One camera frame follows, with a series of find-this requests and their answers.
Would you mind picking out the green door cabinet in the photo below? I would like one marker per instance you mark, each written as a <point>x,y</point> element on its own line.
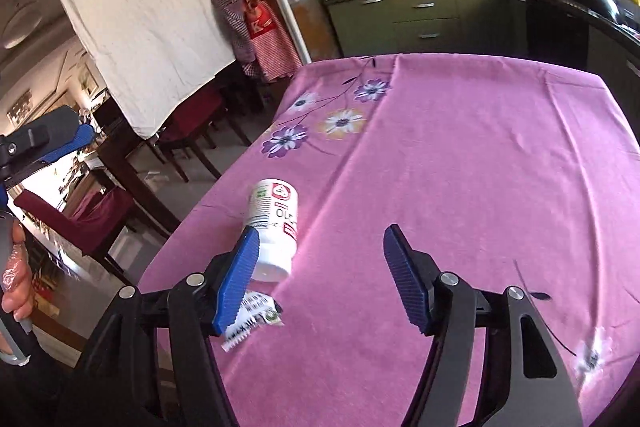
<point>575,42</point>

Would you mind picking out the white hanging cloth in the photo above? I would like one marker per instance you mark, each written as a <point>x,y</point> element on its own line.
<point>135,17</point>

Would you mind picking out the large black wok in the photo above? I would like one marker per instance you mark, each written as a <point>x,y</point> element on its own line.
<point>597,2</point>

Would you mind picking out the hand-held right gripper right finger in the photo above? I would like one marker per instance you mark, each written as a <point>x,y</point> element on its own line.
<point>405,279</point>

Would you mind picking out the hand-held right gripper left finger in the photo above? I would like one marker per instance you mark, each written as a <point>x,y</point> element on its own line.
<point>240,279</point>

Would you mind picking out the person's left hand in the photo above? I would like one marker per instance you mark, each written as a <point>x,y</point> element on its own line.
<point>17,282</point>

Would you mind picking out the dark wooden table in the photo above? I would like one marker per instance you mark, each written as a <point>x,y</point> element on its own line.
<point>130,157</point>

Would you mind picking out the pink floral tablecloth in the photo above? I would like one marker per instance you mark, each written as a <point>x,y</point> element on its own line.
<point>450,157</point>

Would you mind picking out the white green sachet wrapper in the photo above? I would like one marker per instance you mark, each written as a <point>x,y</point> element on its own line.
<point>256,312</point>

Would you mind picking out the green drawer cabinet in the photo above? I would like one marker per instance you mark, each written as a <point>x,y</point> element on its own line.
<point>420,17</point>

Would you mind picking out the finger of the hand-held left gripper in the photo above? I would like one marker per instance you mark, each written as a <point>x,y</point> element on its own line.
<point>75,139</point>

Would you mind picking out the round ceiling light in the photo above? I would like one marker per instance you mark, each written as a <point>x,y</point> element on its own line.
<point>20,24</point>

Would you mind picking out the white plastic pill bottle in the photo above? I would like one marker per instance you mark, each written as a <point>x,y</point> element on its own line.
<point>272,217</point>

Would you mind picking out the red checkered apron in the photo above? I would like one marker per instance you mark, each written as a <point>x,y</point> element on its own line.
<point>255,32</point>

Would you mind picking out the red upholstered chair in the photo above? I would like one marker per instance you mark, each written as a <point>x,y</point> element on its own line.
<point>192,122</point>
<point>85,217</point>

